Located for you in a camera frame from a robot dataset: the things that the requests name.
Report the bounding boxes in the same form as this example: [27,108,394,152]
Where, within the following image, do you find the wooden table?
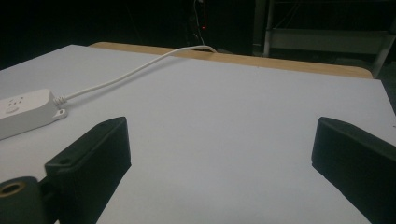
[89,41,374,79]

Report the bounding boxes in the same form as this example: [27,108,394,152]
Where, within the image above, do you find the metal shelf stand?
[252,0,396,78]

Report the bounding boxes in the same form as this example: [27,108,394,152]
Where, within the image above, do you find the white power strip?
[0,89,68,141]

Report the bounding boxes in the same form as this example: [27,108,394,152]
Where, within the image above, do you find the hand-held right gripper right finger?
[311,116,396,224]

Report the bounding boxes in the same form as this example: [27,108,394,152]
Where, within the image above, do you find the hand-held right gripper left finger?
[44,116,132,224]

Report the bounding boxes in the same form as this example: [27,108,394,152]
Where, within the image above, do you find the white table cover sheet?
[0,44,396,224]

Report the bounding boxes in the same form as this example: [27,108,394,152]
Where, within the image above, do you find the white power strip cable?
[53,45,218,106]

